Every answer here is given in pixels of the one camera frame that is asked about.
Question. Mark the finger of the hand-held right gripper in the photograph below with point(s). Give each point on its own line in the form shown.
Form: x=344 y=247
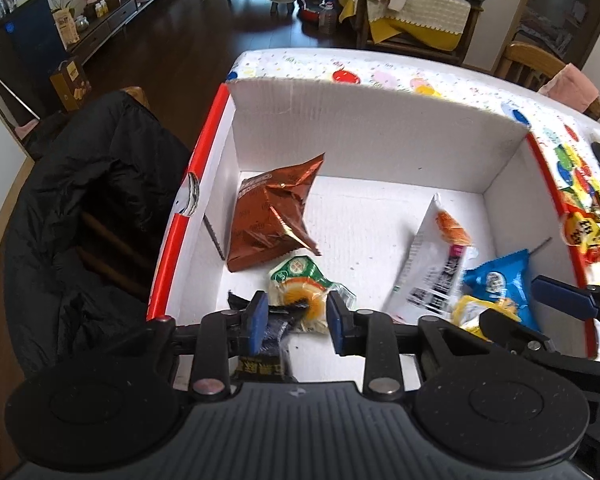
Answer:
x=565 y=296
x=510 y=330

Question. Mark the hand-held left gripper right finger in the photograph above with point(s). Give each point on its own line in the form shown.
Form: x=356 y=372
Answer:
x=337 y=327

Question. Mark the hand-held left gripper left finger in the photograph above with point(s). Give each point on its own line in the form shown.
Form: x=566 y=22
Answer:
x=257 y=324

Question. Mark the black snack packet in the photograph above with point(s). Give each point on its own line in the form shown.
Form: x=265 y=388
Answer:
x=280 y=327

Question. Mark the yellow snack packet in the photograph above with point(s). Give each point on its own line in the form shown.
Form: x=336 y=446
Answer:
x=472 y=312

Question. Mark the blue snack packet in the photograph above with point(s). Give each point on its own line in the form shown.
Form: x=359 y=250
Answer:
x=500 y=280

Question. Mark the round pastry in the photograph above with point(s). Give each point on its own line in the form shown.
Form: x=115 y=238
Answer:
x=295 y=272

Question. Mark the red orange snack packet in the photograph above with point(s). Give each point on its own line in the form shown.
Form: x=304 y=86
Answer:
x=585 y=230

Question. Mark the silver white snack packet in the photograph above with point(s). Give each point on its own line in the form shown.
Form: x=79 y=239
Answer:
x=430 y=270

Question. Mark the brown foil snack packet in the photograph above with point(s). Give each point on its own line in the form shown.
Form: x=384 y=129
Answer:
x=265 y=220

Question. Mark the white and red cardboard box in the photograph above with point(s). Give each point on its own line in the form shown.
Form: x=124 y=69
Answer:
x=380 y=135

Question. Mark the pink cloth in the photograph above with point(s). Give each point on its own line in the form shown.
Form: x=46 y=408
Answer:
x=570 y=87

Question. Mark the black jacket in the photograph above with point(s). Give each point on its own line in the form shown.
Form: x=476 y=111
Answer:
x=80 y=185

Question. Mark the glass door cabinet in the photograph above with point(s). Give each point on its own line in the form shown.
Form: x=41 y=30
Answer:
x=560 y=10

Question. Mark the brown carton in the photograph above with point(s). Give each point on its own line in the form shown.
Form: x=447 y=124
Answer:
x=70 y=85

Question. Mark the sofa with cream cover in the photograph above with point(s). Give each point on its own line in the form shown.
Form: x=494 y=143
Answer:
x=430 y=10

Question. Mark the long television cabinet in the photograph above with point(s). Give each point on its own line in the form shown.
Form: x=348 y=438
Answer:
x=110 y=15

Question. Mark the yellow carton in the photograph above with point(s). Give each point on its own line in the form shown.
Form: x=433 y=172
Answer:
x=66 y=27

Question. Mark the dark cabinet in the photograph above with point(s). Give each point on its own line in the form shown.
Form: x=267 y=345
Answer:
x=25 y=45

